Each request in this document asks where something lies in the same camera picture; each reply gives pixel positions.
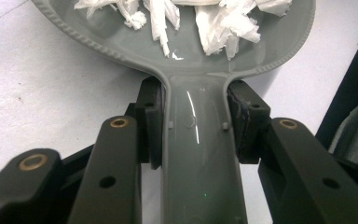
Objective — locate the grey dustpan with orange edge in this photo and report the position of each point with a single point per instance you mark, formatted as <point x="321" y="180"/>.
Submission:
<point x="199" y="155"/>

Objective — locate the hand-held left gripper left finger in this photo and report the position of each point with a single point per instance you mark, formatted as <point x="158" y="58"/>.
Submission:
<point x="149" y="124"/>

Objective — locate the pile of white paper scraps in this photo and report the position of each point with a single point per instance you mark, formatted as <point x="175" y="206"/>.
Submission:
<point x="223" y="28"/>

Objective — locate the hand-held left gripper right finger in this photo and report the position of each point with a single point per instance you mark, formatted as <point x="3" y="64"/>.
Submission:
<point x="248" y="124"/>

